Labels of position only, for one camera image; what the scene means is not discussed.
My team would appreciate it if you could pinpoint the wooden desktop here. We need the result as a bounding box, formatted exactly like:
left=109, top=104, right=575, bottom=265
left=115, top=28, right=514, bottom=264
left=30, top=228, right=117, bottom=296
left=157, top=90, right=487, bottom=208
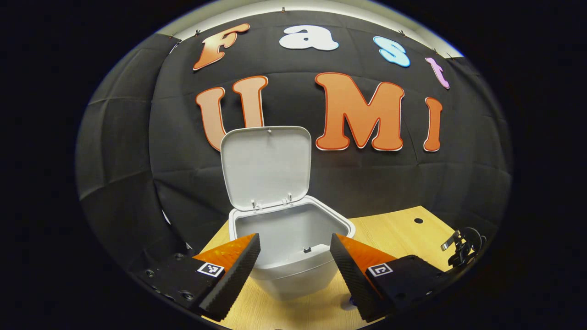
left=197, top=205, right=459, bottom=330

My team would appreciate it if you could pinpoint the white desktop garbage bin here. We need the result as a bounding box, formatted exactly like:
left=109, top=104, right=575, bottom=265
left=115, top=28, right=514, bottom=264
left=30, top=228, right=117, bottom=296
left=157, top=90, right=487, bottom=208
left=220, top=126, right=356, bottom=302

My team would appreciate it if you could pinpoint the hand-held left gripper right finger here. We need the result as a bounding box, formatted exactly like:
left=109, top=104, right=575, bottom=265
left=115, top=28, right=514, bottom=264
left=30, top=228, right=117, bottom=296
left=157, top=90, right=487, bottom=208
left=329, top=233, right=464, bottom=323

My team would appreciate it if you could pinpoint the black backdrop cloth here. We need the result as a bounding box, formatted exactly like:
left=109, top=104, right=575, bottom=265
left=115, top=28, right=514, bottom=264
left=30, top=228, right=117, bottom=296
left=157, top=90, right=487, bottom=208
left=149, top=10, right=513, bottom=243

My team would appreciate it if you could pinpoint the black clamp with metal lever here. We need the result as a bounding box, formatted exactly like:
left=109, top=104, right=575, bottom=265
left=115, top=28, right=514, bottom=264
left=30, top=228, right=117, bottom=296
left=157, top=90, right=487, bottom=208
left=440, top=227, right=487, bottom=270

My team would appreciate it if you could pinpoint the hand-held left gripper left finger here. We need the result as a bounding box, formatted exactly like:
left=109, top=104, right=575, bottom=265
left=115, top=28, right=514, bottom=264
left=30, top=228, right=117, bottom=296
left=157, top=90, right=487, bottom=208
left=131, top=233, right=262, bottom=322

